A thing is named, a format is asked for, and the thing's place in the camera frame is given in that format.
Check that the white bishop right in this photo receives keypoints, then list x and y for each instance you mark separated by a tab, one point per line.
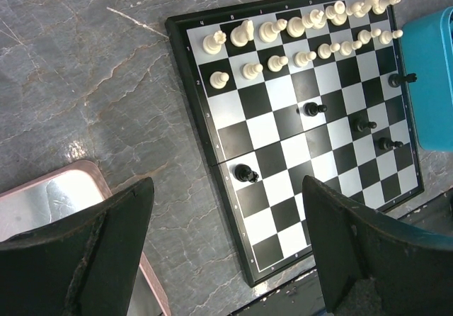
336	13

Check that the black rook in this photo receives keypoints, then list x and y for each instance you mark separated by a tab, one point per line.
244	173

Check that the white bishop left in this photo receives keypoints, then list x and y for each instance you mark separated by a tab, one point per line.
269	31

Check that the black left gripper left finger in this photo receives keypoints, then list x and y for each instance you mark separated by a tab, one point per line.
83	264

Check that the white queen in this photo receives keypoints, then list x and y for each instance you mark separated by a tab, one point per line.
296	26

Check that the white knight right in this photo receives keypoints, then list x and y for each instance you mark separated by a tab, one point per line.
360	8

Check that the white pawn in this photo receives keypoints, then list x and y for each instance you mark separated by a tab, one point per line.
347	47
301	59
218	80
388	36
326	50
251	70
276	63
364	36

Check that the white knight left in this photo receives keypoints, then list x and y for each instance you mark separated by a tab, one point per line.
242	34

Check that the pink metal tray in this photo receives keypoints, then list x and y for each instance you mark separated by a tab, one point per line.
61	193

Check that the white rook corner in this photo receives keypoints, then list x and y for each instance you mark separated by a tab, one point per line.
381	5
212	43

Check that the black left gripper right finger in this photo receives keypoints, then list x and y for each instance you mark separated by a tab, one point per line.
372	264

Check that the white bishop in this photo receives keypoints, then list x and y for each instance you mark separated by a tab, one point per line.
269	31
336	13

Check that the white rook right corner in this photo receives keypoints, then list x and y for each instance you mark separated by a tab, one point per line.
381	5

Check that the black white chess board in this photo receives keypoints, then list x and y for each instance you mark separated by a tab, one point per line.
261	123

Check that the black pawn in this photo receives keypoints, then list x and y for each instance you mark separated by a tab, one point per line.
386	143
361	125
312	109

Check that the blue plastic bin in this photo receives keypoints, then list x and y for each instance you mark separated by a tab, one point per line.
427	52

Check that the white rook left corner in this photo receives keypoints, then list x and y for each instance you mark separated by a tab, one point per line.
212	43

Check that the black pawn edge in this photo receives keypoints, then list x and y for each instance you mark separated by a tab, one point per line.
395	80

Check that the white king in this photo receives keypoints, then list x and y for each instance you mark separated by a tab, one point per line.
316	19

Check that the white knight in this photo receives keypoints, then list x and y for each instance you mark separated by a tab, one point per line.
242	34
360	8

